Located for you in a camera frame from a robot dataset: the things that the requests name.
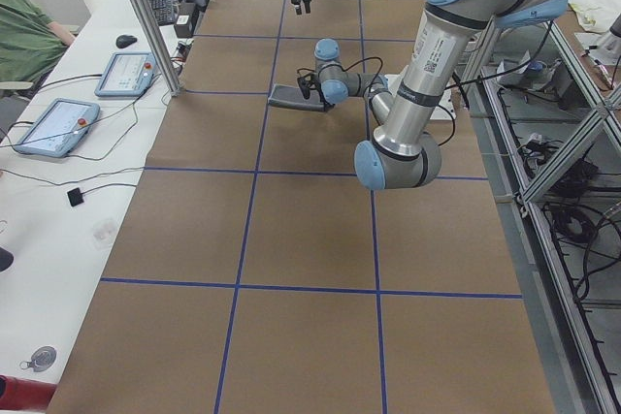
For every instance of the round metal tape measure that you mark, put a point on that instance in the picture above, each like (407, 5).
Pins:
(41, 360)

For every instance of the black keyboard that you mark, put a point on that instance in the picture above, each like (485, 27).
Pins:
(163, 11)

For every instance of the red object at edge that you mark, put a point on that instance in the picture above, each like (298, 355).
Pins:
(20, 394)

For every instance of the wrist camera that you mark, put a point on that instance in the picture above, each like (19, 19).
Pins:
(306, 85)

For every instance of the person in green shirt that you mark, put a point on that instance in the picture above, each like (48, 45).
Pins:
(31, 42)

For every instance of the aluminium frame rack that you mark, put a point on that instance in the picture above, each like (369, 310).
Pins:
(551, 130)

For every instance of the small black square device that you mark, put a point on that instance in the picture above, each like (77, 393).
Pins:
(75, 197)

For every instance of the near blue teach pendant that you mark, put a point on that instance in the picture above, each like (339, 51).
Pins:
(59, 129)

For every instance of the far blue teach pendant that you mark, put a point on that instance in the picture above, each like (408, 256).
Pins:
(127, 75)

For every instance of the black computer mouse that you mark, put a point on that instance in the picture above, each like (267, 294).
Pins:
(125, 40)

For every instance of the aluminium frame post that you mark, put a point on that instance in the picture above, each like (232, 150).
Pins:
(157, 45)

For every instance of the pink and grey towel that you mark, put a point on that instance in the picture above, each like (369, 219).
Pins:
(294, 98)

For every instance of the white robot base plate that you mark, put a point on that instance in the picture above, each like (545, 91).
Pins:
(444, 110)

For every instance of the black box with label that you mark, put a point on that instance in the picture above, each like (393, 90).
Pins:
(186, 21)

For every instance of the blue teach pendant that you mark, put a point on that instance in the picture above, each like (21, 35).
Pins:
(127, 75)
(59, 129)

